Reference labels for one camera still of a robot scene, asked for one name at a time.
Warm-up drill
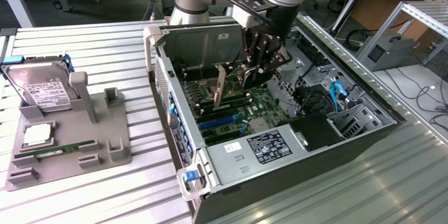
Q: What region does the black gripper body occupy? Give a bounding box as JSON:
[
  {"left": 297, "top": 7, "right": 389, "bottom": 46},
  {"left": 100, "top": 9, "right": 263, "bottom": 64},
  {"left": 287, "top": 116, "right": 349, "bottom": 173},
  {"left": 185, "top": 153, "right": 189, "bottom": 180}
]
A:
[{"left": 268, "top": 4, "right": 301, "bottom": 41}]

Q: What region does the metal socket cover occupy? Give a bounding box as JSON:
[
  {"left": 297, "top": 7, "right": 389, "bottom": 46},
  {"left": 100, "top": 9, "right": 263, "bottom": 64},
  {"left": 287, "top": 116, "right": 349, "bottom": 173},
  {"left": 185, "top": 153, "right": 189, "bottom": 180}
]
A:
[{"left": 227, "top": 63, "right": 249, "bottom": 90}]

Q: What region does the green motherboard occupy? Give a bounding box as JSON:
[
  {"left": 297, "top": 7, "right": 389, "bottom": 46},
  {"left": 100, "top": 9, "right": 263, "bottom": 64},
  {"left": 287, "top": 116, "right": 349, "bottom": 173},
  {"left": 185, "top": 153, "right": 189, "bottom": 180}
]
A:
[{"left": 176, "top": 62, "right": 295, "bottom": 146}]

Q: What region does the thin locking lever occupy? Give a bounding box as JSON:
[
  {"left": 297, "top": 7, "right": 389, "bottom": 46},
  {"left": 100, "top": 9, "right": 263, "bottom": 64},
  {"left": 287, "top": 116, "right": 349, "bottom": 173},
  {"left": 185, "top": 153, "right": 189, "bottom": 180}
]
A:
[{"left": 197, "top": 60, "right": 207, "bottom": 84}]

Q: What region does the black RAM slot bank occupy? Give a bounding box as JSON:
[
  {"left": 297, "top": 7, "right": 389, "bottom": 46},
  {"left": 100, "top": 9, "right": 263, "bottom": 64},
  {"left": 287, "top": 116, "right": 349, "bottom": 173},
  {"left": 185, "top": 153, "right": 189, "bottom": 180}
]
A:
[
  {"left": 180, "top": 63, "right": 232, "bottom": 82},
  {"left": 195, "top": 94, "right": 255, "bottom": 116}
]

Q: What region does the CPU socket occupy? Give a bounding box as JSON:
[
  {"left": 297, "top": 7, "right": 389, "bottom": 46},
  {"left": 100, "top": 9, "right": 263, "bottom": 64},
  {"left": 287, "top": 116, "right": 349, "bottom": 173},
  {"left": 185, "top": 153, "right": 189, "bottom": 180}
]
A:
[{"left": 204, "top": 77, "right": 235, "bottom": 99}]

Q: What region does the black pole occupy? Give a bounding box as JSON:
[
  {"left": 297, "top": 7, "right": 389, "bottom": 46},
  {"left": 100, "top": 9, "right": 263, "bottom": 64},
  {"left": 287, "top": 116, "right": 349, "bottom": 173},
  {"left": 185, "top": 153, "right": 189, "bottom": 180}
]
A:
[{"left": 331, "top": 0, "right": 380, "bottom": 33}]

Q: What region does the installed green RAM stick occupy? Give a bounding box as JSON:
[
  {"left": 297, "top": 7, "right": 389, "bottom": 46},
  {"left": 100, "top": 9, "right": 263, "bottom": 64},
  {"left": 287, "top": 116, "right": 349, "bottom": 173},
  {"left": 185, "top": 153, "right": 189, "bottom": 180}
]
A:
[{"left": 201, "top": 97, "right": 253, "bottom": 112}]

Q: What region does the silver chipset heat sink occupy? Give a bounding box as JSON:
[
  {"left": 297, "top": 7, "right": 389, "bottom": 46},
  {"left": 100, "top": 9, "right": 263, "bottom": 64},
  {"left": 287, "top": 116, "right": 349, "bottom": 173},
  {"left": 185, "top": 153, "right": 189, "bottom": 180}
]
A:
[{"left": 248, "top": 118, "right": 273, "bottom": 133}]

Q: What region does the black plastic shroud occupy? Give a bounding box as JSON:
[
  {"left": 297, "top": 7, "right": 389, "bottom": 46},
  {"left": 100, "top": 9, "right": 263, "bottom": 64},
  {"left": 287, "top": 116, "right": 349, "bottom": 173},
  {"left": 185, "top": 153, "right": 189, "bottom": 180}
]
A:
[{"left": 287, "top": 115, "right": 347, "bottom": 153}]

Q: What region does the blue expansion slot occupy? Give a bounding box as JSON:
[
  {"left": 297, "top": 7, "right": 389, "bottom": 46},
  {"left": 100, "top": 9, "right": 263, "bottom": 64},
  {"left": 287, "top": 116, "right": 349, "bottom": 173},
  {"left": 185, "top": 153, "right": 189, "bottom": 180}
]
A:
[{"left": 197, "top": 114, "right": 241, "bottom": 131}]

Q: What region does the grey cabinet box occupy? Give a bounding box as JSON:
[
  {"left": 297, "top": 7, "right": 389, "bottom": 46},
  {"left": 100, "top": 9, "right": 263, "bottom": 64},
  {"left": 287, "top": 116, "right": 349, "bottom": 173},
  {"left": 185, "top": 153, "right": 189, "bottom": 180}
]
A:
[{"left": 363, "top": 34, "right": 427, "bottom": 72}]

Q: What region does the silver disk bay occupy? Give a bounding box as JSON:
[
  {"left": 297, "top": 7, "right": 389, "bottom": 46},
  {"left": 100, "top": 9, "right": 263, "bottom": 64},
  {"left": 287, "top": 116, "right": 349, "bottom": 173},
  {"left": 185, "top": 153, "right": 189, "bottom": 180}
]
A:
[{"left": 327, "top": 102, "right": 383, "bottom": 140}]

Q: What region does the black expansion slot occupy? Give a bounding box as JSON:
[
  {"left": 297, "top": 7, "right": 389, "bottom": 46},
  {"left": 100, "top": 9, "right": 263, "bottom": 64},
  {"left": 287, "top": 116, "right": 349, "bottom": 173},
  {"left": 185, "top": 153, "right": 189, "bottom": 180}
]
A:
[{"left": 201, "top": 128, "right": 247, "bottom": 144}]

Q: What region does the silver power supply with label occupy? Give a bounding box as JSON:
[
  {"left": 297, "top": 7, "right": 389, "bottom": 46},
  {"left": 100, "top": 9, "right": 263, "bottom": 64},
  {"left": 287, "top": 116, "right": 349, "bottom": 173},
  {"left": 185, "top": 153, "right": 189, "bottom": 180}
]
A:
[{"left": 205, "top": 124, "right": 312, "bottom": 187}]

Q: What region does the open PC case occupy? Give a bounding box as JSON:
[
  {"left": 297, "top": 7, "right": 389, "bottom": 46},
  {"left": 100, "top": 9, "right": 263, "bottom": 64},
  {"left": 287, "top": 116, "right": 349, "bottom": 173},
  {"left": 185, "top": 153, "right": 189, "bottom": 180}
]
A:
[{"left": 143, "top": 11, "right": 407, "bottom": 224}]

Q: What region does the grey parts rack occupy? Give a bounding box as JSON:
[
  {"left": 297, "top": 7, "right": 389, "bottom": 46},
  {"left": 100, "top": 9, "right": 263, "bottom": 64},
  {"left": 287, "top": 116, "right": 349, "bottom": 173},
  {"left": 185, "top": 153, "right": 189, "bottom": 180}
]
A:
[{"left": 3, "top": 71, "right": 133, "bottom": 193}]

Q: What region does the hard disk in blue caddy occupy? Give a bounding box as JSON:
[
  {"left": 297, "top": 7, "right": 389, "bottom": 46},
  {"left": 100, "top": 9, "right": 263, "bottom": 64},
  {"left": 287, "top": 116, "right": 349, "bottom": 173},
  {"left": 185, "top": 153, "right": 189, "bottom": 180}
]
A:
[{"left": 0, "top": 54, "right": 80, "bottom": 112}]

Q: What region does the loose green RAM stick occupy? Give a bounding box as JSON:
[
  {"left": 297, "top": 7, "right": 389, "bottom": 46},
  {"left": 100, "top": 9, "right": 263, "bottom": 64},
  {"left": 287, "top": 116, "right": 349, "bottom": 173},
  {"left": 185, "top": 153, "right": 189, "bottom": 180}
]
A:
[{"left": 16, "top": 141, "right": 96, "bottom": 158}]

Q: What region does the silver CPU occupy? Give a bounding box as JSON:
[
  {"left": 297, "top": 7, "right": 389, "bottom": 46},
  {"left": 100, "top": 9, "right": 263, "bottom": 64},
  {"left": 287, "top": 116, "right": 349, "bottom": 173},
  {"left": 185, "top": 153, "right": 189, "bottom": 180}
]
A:
[{"left": 21, "top": 123, "right": 53, "bottom": 146}]

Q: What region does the black wire bundle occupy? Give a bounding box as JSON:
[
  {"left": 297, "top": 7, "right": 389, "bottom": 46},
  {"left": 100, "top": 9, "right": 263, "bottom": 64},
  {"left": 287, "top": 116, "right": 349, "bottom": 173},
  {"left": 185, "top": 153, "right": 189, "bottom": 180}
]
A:
[{"left": 292, "top": 86, "right": 333, "bottom": 116}]

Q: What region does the blue wire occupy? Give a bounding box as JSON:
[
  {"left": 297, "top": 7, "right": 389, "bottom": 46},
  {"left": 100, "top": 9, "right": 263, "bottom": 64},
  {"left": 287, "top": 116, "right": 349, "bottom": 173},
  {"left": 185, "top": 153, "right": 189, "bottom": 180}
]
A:
[{"left": 329, "top": 80, "right": 348, "bottom": 114}]

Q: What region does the aluminium frame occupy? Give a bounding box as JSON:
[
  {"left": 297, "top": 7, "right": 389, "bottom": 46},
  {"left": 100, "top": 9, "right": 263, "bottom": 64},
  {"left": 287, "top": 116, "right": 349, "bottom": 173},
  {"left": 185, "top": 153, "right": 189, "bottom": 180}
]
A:
[{"left": 355, "top": 0, "right": 448, "bottom": 67}]

